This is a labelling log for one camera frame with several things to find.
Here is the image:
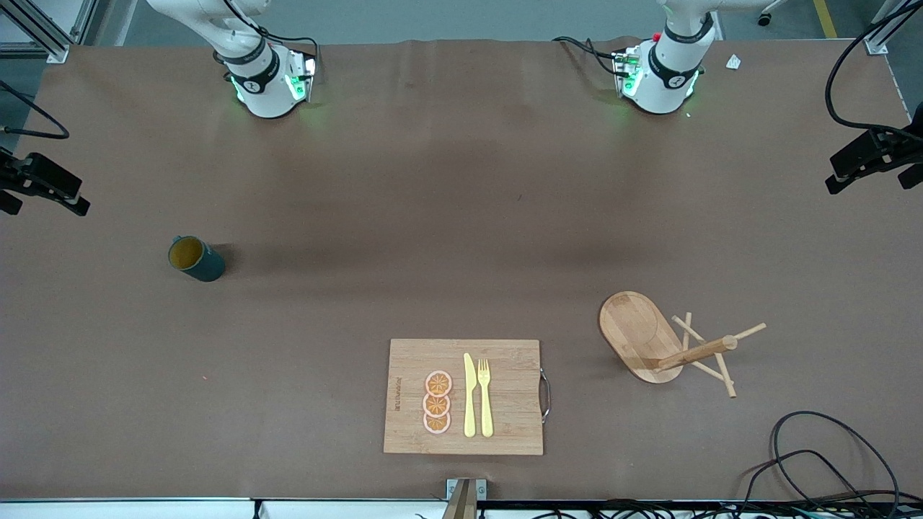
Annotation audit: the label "yellow plastic knife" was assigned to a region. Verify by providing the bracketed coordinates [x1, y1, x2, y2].
[463, 352, 477, 438]

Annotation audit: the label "teal cup yellow inside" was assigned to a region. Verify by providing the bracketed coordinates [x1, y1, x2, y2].
[168, 235, 226, 283]

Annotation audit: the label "black cables along table edge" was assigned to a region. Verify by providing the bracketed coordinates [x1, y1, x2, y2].
[480, 500, 923, 519]

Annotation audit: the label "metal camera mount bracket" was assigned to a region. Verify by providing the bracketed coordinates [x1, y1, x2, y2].
[446, 479, 487, 519]

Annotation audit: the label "yellow plastic fork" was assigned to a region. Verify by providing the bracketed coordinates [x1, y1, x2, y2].
[477, 358, 495, 438]

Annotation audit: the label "black loose cable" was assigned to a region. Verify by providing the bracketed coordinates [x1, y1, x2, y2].
[770, 411, 902, 519]
[741, 450, 877, 519]

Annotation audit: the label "bamboo cutting board metal handle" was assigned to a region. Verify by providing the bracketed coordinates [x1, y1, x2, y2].
[384, 339, 552, 456]

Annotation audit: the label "black base cable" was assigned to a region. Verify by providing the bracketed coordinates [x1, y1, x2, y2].
[553, 36, 628, 76]
[220, 0, 319, 80]

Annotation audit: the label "black right base cable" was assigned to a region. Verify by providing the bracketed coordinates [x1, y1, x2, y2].
[220, 0, 319, 80]

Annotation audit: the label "wooden cup rack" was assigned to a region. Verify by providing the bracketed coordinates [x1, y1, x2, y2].
[598, 290, 767, 399]

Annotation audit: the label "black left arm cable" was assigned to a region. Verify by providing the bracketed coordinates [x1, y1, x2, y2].
[825, 0, 923, 135]

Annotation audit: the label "black left base cable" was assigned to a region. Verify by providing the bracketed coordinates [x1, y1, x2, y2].
[553, 36, 628, 76]

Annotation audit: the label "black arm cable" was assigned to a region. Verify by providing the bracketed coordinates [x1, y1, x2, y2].
[825, 0, 923, 135]
[0, 79, 70, 140]

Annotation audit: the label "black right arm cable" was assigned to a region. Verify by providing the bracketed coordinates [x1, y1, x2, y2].
[0, 79, 70, 140]

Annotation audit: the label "aluminium frame post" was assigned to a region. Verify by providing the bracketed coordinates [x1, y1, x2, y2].
[863, 0, 923, 56]
[0, 0, 98, 64]

